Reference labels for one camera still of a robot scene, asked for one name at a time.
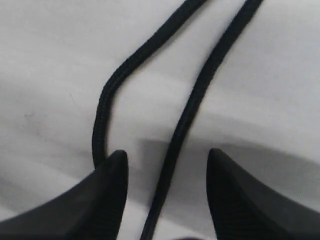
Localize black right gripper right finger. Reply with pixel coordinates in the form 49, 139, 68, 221
207, 148, 320, 240

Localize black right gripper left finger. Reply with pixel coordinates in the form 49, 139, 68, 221
0, 150, 129, 240

